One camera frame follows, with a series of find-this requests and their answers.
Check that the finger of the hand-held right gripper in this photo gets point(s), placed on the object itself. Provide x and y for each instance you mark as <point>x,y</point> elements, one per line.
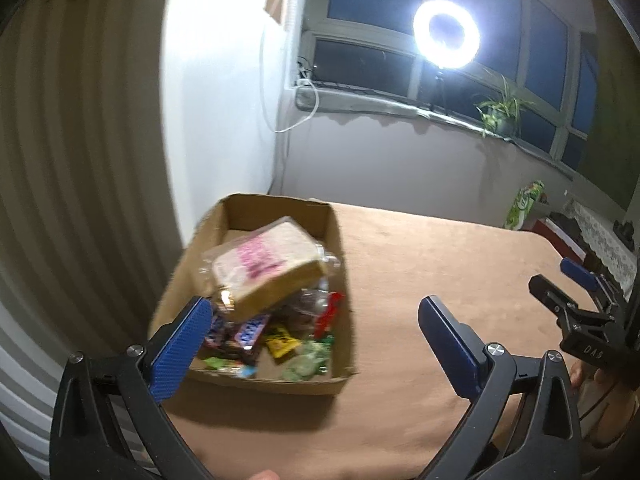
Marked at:
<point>580,272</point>
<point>555,297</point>

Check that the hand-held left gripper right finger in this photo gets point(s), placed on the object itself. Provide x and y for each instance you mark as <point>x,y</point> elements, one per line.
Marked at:
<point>450,347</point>

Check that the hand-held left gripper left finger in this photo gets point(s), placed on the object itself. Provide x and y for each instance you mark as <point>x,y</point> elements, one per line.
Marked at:
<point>180,355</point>

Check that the small green snack packet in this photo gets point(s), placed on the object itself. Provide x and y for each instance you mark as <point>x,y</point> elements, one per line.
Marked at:
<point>220,364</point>

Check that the brown chocolate bar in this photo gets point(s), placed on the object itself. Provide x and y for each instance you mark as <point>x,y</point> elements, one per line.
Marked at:
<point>247,332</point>

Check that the yellow snack packet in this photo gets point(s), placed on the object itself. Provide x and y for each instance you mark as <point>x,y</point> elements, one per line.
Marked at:
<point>282,342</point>

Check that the green candy packet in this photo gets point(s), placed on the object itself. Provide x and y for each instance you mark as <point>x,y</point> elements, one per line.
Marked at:
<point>305,362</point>

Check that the sliced bread packet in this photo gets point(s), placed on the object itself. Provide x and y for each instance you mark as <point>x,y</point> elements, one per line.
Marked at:
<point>270,265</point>

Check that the red-edged clear snack packet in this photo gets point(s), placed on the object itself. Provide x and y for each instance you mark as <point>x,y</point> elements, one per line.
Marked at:
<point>327,312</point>

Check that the person's right hand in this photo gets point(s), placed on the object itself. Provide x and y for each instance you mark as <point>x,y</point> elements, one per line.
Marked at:
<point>600,410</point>

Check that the side table with lace cloth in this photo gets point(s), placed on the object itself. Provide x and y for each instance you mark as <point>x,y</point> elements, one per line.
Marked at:
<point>605,240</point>

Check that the red cardboard box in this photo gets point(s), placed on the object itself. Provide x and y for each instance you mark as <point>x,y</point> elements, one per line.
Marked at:
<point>555,237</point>

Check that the dark object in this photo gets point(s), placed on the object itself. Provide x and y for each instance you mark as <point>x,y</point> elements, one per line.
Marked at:
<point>625,232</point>

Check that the green printed bag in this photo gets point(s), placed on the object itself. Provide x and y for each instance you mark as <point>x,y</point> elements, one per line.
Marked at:
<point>522,205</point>

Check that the olive green curtain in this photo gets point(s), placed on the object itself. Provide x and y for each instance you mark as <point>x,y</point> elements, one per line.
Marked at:
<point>615,135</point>

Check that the potted spider plant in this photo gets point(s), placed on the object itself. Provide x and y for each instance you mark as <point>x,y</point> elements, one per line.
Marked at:
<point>502,120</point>

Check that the ribbed beige panel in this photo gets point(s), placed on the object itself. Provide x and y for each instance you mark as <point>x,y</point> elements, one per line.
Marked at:
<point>75,185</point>

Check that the grey window sill cover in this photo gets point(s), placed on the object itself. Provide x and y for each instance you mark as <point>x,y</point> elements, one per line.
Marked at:
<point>360,102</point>

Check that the white power strip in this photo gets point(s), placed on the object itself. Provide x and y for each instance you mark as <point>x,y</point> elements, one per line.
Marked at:
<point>304,81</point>

